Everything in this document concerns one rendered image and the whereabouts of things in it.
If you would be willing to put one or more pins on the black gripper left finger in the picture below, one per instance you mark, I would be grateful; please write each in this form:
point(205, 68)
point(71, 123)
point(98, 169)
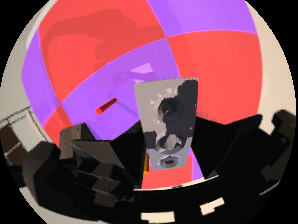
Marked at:
point(127, 151)

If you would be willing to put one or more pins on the red peg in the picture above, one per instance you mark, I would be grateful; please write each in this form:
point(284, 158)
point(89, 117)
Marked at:
point(105, 106)

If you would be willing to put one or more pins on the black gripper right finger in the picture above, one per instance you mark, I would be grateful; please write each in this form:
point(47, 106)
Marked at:
point(212, 141)

